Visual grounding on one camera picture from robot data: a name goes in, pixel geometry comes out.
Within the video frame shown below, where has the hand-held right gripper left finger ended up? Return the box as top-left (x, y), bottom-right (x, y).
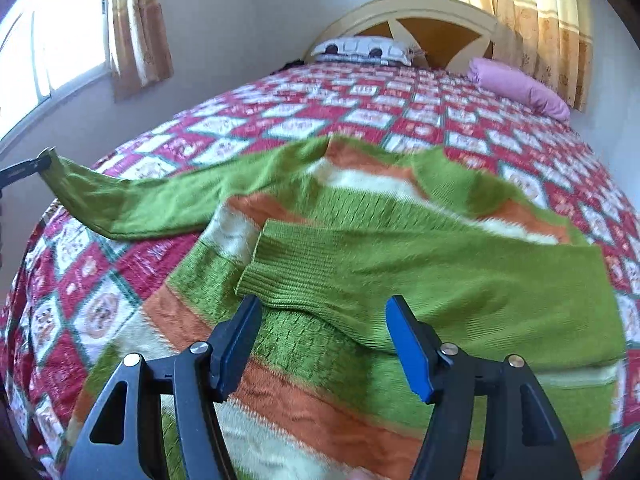
top-left (62, 295), bottom-right (263, 480)

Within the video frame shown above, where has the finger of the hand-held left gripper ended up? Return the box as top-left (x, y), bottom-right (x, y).
top-left (0, 154), bottom-right (54, 192)

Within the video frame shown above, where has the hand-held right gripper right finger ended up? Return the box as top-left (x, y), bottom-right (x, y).
top-left (384, 295), bottom-right (584, 480)

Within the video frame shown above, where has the green orange striped knit sweater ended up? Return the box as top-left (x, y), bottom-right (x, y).
top-left (42, 135), bottom-right (629, 480)

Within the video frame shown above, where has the beige patterned curtain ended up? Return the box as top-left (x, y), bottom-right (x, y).
top-left (102, 0), bottom-right (175, 104)
top-left (382, 0), bottom-right (596, 113)

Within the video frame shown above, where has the red checkered printed bedspread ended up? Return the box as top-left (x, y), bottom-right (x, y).
top-left (0, 57), bottom-right (640, 467)

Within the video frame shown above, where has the pink pillow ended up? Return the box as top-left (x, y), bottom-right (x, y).
top-left (467, 57), bottom-right (571, 122)

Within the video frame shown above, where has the white printed pillow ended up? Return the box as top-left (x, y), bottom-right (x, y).
top-left (311, 36), bottom-right (419, 67)

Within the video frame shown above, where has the cream and brown headboard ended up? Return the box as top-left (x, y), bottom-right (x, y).
top-left (304, 0), bottom-right (502, 76)

